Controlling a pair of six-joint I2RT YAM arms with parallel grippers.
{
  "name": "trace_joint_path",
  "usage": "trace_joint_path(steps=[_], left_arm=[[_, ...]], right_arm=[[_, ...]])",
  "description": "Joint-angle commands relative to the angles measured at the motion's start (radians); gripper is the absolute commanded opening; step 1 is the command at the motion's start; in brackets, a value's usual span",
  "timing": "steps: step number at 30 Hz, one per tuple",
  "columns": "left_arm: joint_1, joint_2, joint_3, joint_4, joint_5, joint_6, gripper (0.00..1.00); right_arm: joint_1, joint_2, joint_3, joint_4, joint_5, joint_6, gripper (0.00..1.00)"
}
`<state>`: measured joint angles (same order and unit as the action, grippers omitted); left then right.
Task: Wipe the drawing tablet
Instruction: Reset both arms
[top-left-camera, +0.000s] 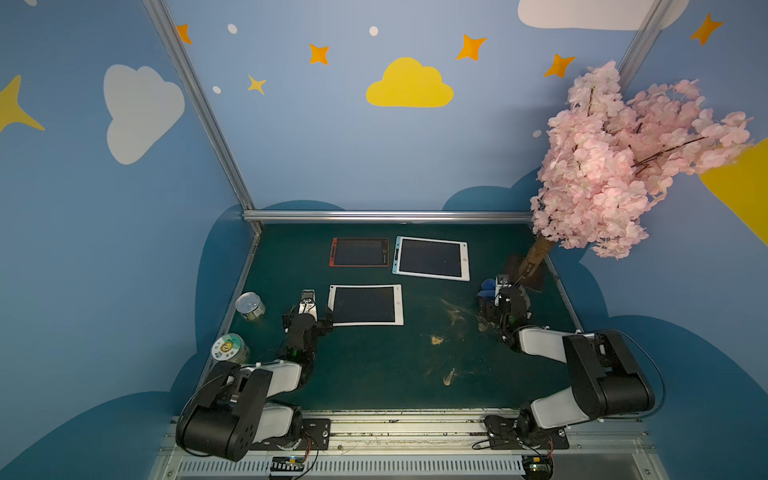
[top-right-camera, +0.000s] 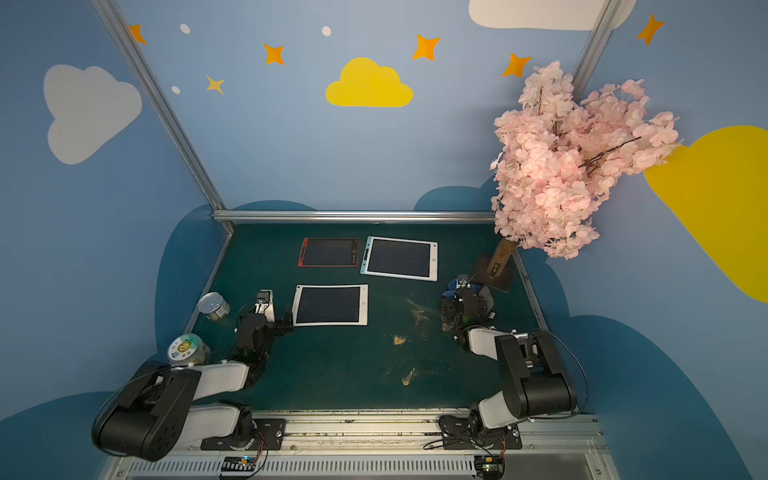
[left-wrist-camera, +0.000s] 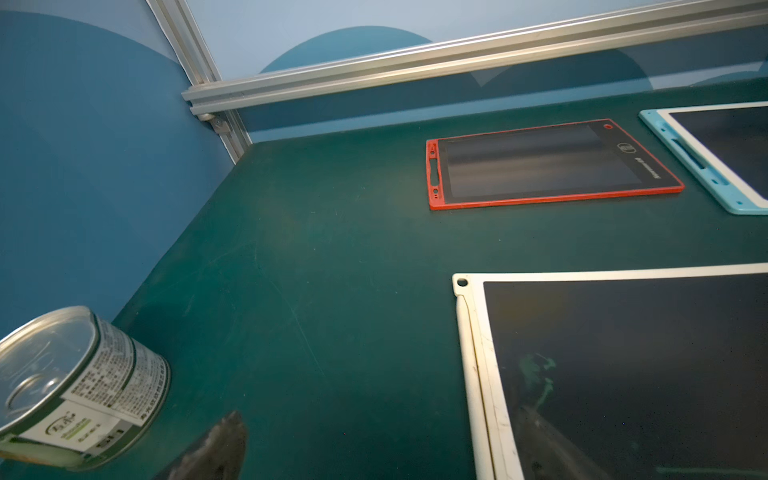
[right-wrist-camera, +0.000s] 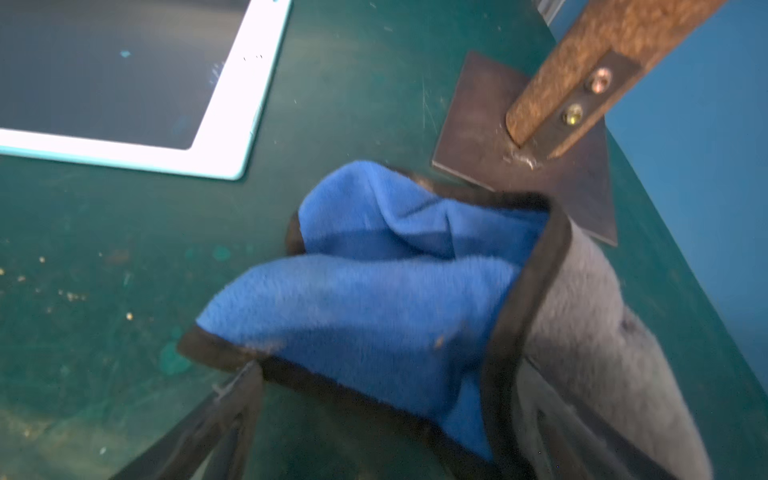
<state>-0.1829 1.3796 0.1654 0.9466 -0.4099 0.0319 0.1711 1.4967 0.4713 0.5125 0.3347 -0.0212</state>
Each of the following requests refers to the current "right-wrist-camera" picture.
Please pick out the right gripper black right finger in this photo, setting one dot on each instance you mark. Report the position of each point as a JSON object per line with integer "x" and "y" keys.
{"x": 562, "y": 438}

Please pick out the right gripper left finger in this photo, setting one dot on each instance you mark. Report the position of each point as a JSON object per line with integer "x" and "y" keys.
{"x": 218, "y": 433}

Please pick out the blue wiping cloth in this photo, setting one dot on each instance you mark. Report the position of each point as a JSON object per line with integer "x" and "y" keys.
{"x": 423, "y": 300}

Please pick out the white blue drawing tablet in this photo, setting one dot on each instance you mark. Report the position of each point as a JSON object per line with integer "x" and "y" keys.
{"x": 175, "y": 87}

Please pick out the dark square tree base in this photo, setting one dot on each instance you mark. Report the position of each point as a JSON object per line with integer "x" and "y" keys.
{"x": 474, "y": 145}

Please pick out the pink cherry blossom tree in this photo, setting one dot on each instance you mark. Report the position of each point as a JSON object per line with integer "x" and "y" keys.
{"x": 642, "y": 31}

